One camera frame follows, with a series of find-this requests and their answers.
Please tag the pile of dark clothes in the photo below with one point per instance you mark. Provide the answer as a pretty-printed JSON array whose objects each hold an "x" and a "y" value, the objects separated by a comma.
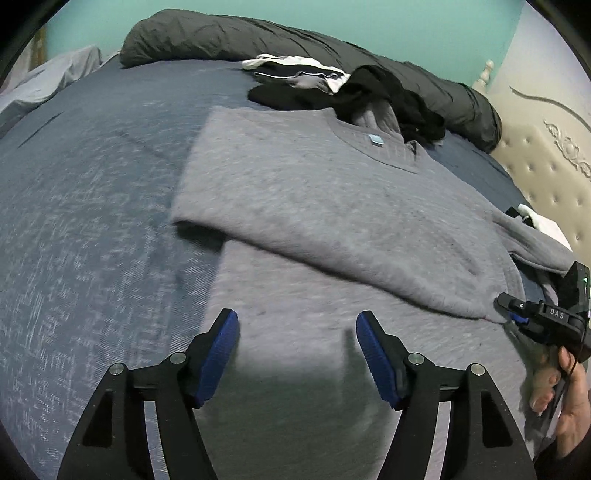
[{"x": 388, "y": 92}]

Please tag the grey knit sweater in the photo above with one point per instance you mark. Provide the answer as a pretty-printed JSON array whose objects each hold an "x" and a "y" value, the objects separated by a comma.
[{"x": 323, "y": 207}]

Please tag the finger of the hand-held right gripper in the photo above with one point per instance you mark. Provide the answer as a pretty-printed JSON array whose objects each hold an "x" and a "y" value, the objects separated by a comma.
[
  {"x": 518, "y": 319},
  {"x": 512, "y": 302}
]

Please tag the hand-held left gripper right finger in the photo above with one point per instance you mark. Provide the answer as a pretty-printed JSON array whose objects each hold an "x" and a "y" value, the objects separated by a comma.
[{"x": 376, "y": 355}]

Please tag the white folded garment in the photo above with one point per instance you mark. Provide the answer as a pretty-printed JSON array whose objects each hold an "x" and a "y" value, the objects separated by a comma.
[{"x": 547, "y": 228}]

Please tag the bed with blue sheet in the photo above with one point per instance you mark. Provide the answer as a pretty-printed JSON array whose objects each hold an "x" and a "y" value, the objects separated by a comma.
[{"x": 92, "y": 207}]

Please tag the grey quilted garment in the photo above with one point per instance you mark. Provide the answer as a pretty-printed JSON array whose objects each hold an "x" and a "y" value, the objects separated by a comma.
[{"x": 378, "y": 120}]

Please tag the dark grey rolled duvet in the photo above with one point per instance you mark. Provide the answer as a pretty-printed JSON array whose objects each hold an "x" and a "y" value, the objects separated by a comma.
[{"x": 231, "y": 37}]

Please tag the beige tufted headboard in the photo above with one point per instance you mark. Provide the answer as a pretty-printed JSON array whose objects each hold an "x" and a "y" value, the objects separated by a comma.
[{"x": 545, "y": 161}]

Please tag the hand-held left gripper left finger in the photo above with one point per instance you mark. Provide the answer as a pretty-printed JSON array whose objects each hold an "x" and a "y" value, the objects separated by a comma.
[{"x": 219, "y": 355}]

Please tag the black white striped garment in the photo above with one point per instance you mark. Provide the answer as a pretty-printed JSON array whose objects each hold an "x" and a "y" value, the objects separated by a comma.
[{"x": 295, "y": 69}]

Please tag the lavender crumpled sheet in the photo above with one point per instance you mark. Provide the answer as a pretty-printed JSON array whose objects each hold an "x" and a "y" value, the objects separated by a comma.
[{"x": 51, "y": 78}]

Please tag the person's right hand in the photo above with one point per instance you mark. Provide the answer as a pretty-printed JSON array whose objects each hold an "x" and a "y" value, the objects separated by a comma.
[{"x": 572, "y": 406}]

